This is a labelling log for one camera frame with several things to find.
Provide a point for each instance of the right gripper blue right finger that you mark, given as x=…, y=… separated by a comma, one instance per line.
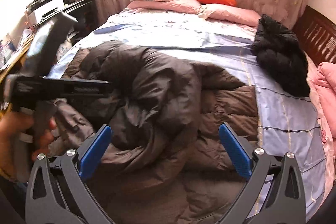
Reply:
x=237, y=149

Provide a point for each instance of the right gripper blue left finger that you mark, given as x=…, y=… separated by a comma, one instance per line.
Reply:
x=92, y=150

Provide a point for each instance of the brown down jacket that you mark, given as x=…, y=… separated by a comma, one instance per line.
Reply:
x=165, y=162

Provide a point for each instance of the person left hand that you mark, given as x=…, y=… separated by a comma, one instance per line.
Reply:
x=13, y=124

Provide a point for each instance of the yellow wooden cabinet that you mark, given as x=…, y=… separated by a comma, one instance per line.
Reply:
x=17, y=58

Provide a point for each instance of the white floral small cabinet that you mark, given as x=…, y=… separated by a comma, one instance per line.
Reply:
x=65, y=49

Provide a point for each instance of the blue plaid bed sheet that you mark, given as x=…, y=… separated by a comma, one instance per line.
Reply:
x=286, y=123

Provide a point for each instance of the white printer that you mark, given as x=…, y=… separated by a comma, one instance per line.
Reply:
x=39, y=10

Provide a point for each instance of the black computer desk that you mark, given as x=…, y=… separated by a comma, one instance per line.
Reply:
x=85, y=12

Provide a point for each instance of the black down jacket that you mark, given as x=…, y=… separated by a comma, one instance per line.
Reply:
x=279, y=54

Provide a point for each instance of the pink folded quilt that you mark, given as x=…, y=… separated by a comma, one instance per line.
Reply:
x=324, y=81

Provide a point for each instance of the dark wooden headboard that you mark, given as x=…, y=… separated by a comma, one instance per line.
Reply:
x=316, y=35

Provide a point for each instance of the pink right pillow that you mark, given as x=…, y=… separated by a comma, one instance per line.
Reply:
x=230, y=13

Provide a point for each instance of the pink pillow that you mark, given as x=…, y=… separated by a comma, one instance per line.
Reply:
x=230, y=13
x=182, y=6

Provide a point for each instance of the pink left pillow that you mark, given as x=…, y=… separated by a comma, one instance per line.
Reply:
x=182, y=6

